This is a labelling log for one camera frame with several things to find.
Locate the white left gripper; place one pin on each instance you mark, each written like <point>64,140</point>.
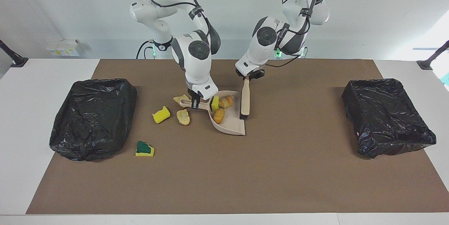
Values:
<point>249,68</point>

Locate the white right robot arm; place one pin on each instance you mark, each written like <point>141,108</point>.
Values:
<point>196,63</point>

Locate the beige food piece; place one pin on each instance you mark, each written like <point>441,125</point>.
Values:
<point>183,117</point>
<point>180,98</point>

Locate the beige plastic dustpan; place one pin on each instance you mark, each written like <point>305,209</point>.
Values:
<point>231,126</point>

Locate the black stand pole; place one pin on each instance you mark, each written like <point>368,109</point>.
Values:
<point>19,61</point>
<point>426,64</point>

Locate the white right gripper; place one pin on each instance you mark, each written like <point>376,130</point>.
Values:
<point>205,91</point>

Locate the black bag-lined bin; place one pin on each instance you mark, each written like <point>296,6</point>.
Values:
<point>386,119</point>
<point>91,119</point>

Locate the beige layered sponge chunk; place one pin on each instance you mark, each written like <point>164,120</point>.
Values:
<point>226,102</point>

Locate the brown table mat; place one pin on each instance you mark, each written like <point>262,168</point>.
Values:
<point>224,183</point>

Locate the yellow sponge wedge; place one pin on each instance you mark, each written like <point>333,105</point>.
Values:
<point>214,104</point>

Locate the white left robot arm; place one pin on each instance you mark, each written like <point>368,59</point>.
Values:
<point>259,53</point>

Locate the orange-brown sponge lump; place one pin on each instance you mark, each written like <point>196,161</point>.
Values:
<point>219,116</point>

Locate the notched yellow sponge piece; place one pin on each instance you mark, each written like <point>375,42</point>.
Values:
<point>161,115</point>

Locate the green and yellow sponge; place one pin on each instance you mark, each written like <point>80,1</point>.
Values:
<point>143,147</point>

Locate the white wall box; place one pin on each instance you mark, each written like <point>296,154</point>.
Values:
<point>65,47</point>

